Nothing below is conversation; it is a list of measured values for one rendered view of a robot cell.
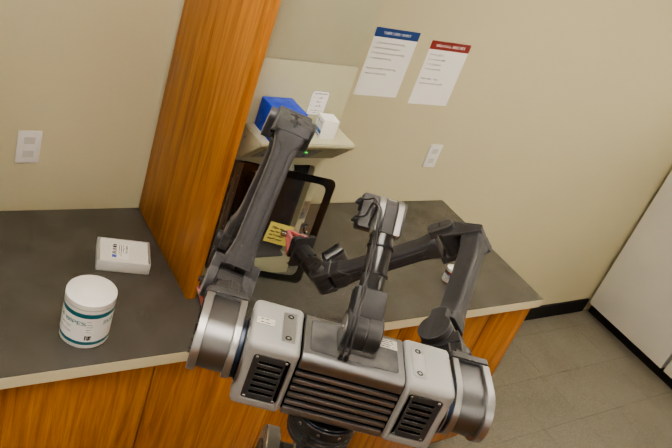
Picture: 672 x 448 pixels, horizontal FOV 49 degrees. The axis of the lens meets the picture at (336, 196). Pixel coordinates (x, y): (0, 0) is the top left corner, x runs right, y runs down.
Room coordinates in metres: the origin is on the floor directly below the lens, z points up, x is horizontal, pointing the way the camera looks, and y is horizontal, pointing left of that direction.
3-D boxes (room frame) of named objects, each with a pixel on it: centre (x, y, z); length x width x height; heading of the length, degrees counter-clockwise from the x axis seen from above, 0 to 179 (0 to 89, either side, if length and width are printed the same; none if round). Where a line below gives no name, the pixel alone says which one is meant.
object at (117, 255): (1.82, 0.56, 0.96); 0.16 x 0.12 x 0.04; 115
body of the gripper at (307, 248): (1.81, 0.02, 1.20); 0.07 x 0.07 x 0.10; 40
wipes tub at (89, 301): (1.47, 0.51, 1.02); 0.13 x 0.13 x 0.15
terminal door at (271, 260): (1.92, 0.16, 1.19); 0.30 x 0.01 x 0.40; 108
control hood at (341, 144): (1.93, 0.15, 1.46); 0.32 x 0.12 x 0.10; 130
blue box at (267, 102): (1.87, 0.22, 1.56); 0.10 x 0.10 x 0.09; 40
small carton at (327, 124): (1.98, 0.10, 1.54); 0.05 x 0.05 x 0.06; 33
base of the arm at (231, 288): (1.16, 0.13, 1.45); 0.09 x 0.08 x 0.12; 99
